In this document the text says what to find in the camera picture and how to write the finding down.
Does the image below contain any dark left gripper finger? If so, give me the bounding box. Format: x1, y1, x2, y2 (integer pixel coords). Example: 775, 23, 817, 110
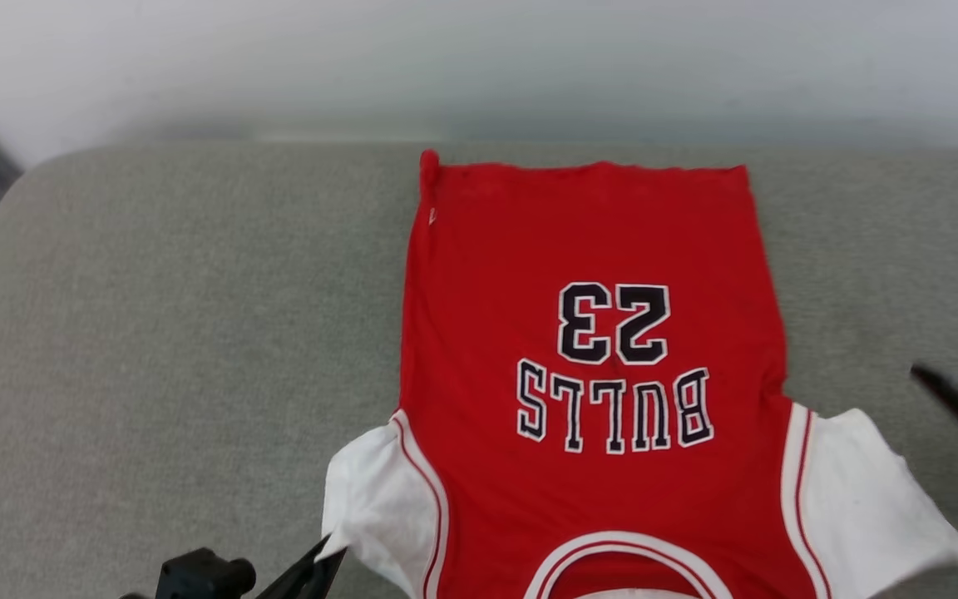
296, 547, 348, 599
256, 536, 333, 599

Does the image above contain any red and white basketball jersey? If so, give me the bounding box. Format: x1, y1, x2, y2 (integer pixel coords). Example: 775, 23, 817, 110
321, 150, 958, 599

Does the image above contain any grey fabric sofa seat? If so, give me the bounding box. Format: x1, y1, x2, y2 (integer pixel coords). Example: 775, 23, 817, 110
0, 141, 958, 599

